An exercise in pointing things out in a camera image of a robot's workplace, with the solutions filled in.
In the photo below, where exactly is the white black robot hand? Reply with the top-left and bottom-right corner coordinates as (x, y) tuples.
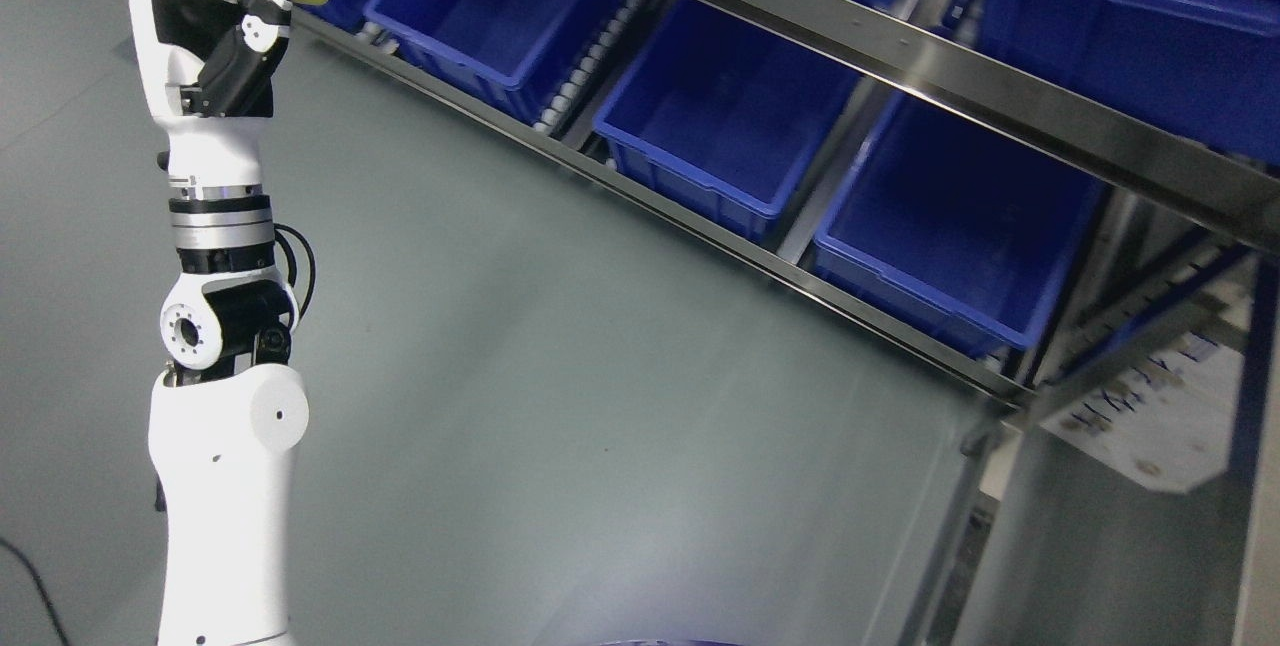
(128, 0), (293, 122)

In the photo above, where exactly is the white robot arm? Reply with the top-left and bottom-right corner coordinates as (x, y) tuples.
(128, 0), (310, 645)

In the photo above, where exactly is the steel shelf rack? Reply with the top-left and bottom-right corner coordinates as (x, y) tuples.
(288, 0), (1277, 645)

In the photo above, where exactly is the blue plastic bin left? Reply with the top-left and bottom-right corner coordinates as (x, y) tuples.
(365, 0), (625, 125)

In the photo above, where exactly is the blue plastic bin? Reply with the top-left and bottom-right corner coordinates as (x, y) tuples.
(365, 0), (625, 125)
(593, 0), (860, 242)
(813, 93), (1105, 359)

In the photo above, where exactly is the blue plastic bin far right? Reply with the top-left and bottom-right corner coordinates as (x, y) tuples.
(813, 93), (1105, 359)

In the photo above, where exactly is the blue bin upper right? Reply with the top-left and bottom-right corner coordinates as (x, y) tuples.
(977, 0), (1279, 166)

